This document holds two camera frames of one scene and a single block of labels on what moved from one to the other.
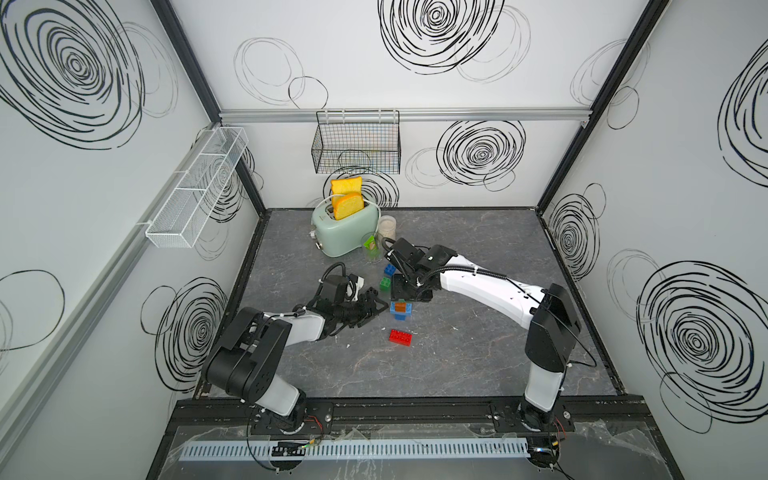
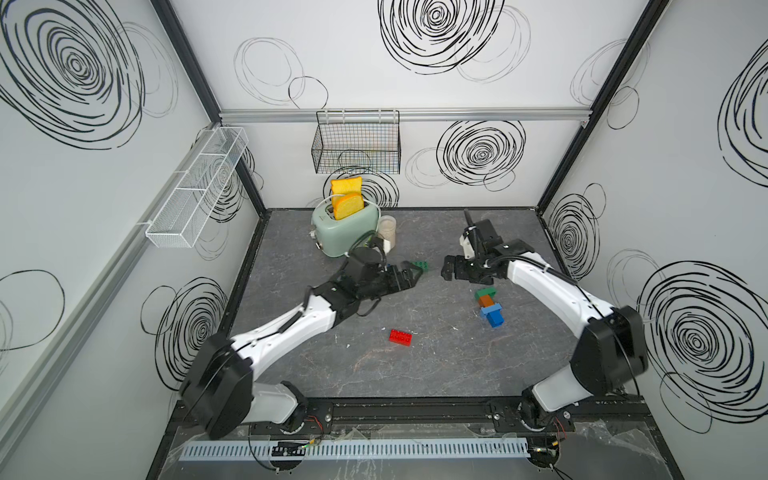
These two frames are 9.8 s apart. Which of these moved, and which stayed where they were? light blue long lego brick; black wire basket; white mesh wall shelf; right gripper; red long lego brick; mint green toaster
Moved: right gripper; light blue long lego brick
Stayed: black wire basket; red long lego brick; white mesh wall shelf; mint green toaster
